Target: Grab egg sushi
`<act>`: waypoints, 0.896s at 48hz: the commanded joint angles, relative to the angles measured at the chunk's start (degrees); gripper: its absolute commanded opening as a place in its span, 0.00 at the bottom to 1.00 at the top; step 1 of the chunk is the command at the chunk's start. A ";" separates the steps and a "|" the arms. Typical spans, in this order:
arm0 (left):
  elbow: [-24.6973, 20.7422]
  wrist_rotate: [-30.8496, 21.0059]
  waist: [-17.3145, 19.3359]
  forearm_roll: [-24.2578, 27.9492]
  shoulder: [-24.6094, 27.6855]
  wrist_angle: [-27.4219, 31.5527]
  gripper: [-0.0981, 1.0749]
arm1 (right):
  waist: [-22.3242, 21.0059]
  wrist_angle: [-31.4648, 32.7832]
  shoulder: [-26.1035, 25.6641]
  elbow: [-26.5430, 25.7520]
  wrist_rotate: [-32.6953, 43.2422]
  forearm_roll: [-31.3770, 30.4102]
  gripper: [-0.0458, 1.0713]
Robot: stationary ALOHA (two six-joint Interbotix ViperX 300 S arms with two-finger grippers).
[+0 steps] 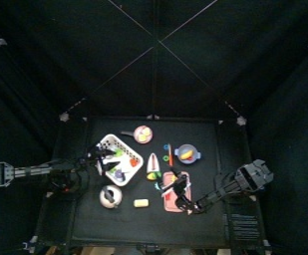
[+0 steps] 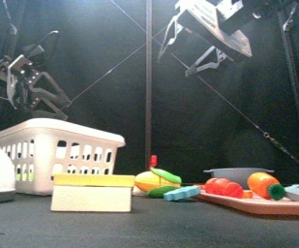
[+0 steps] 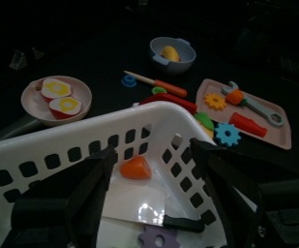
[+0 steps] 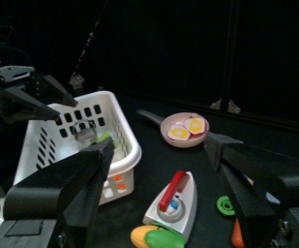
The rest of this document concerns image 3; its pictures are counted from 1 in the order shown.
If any red toy handle piece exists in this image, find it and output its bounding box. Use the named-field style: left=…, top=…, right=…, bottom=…
left=229, top=111, right=270, bottom=139

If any blue-grey toy pot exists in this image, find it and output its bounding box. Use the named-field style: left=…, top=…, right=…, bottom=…
left=150, top=36, right=198, bottom=76

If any grey toy wrench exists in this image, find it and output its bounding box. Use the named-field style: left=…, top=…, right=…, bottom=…
left=222, top=80, right=286, bottom=127

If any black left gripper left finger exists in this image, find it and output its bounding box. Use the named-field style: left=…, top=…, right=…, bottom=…
left=0, top=146, right=120, bottom=248

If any white perforated plastic basket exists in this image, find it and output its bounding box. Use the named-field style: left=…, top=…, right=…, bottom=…
left=0, top=100, right=261, bottom=248

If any blue toy gear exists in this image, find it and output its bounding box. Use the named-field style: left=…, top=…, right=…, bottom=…
left=214, top=122, right=242, bottom=147

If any pink toy pan grey handle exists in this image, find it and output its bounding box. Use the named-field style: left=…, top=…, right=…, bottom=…
left=0, top=75, right=94, bottom=144

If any purple toy gear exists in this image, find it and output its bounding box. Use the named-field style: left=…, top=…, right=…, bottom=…
left=138, top=224, right=182, bottom=248

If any orange toy carrot piece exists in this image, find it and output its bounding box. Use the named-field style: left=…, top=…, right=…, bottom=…
left=225, top=89, right=246, bottom=106

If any yellow toy gear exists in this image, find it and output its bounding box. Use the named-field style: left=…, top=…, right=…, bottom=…
left=204, top=92, right=229, bottom=111

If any orange-handled toy screwdriver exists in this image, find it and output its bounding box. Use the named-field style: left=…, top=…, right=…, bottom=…
left=124, top=70, right=190, bottom=99

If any clear plastic piece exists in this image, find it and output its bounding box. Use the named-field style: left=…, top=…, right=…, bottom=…
left=9, top=47, right=46, bottom=71

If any red toy block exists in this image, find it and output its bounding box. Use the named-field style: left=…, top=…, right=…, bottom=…
left=140, top=92, right=198, bottom=115

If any yellow toy food piece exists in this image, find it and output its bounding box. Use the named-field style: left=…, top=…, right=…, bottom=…
left=161, top=45, right=182, bottom=63

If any black toy piece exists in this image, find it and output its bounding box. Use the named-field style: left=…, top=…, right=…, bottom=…
left=162, top=214, right=206, bottom=234

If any green and yellow toy food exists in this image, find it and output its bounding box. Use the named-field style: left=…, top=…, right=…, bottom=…
left=193, top=111, right=217, bottom=140

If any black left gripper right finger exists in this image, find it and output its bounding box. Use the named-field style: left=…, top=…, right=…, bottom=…
left=190, top=138, right=299, bottom=248

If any orange toy food piece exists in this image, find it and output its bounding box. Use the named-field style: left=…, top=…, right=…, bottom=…
left=120, top=155, right=153, bottom=180

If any pink plastic tray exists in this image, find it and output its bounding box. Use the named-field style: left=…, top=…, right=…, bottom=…
left=194, top=77, right=294, bottom=151

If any blue toy nut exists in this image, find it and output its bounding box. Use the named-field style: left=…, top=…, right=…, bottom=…
left=121, top=75, right=140, bottom=88

